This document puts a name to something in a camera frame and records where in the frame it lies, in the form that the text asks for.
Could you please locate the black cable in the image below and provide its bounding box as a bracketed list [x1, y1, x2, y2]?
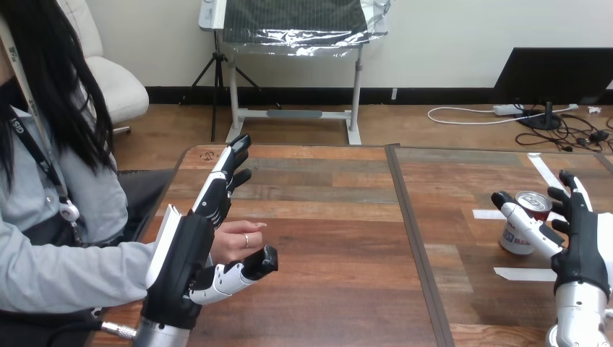
[45, 319, 138, 347]

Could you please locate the red and white drink can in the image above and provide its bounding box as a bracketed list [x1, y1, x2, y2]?
[497, 190, 554, 256]

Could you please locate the person's body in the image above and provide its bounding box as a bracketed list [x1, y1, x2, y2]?
[0, 0, 176, 347]

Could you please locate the black tripod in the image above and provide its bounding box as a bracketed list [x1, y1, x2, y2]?
[179, 29, 283, 144]

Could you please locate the dark screen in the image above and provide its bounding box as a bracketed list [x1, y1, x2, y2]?
[492, 46, 613, 132]

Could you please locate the person's hand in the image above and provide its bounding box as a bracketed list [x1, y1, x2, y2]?
[210, 220, 268, 265]

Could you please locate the white power cable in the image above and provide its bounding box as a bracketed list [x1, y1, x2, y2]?
[426, 103, 580, 127]

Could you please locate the white cushioned chair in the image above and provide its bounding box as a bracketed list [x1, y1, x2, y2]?
[57, 0, 150, 135]

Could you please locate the person's forearm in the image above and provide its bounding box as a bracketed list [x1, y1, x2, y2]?
[0, 218, 157, 315]

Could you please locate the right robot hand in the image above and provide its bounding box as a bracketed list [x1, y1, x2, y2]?
[490, 170, 613, 301]

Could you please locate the white power strip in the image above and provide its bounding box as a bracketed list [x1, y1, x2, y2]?
[492, 103, 524, 117]

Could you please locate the white desk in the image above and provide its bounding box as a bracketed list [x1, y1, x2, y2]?
[198, 0, 392, 147]

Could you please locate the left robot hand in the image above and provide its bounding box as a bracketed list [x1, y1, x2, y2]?
[140, 133, 280, 331]

